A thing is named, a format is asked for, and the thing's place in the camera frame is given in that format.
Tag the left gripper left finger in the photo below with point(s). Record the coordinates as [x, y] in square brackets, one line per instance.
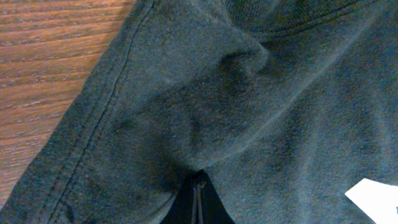
[184, 207]

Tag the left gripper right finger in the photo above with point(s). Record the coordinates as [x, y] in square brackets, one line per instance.
[210, 209]

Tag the black Nike t-shirt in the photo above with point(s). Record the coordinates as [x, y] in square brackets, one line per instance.
[284, 104]

